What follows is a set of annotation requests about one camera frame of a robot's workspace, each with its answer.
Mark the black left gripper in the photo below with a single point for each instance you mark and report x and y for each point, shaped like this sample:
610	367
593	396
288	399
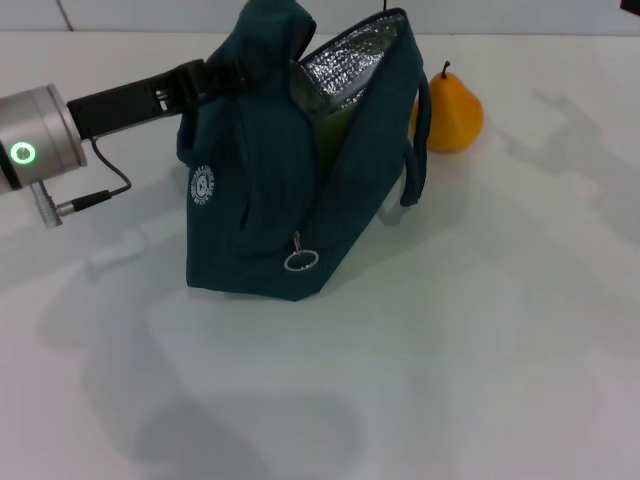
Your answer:
120	112

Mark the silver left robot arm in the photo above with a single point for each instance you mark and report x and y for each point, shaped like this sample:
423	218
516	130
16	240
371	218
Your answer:
35	145

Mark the dark teal insulated lunch bag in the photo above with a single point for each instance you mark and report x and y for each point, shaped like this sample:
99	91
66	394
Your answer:
240	200

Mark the orange yellow pear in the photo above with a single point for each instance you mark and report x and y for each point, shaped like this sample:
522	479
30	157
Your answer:
455	112

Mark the green cucumber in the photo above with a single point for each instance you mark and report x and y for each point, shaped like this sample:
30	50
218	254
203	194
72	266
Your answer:
335	140

